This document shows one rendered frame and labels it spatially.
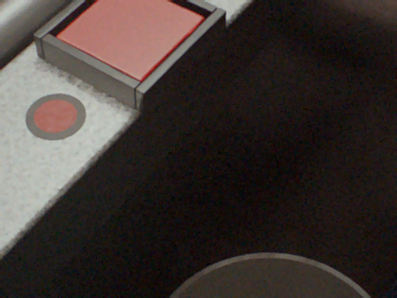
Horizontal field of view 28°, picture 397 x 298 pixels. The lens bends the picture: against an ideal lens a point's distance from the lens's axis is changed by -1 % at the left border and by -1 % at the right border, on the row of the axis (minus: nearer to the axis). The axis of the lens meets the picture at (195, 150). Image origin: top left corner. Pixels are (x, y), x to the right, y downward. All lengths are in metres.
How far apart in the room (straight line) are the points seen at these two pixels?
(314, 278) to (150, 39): 0.64
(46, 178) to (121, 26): 0.10
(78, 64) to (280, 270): 0.65
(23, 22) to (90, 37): 0.05
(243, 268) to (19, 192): 0.65
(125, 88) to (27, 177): 0.07
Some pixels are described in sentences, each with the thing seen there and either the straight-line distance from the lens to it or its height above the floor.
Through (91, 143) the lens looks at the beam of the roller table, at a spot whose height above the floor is 0.91.
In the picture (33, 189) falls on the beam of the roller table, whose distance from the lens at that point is 0.39.
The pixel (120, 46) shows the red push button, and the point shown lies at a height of 0.93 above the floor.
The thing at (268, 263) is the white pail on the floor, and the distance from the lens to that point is 1.01.
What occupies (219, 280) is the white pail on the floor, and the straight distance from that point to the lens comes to 1.01.
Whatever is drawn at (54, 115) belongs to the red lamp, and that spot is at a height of 0.92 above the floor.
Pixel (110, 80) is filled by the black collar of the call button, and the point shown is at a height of 0.93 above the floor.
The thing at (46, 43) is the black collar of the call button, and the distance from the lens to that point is 0.43.
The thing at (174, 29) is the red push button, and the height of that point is 0.93.
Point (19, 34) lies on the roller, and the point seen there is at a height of 0.91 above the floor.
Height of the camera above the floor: 1.23
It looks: 52 degrees down
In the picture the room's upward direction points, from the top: straight up
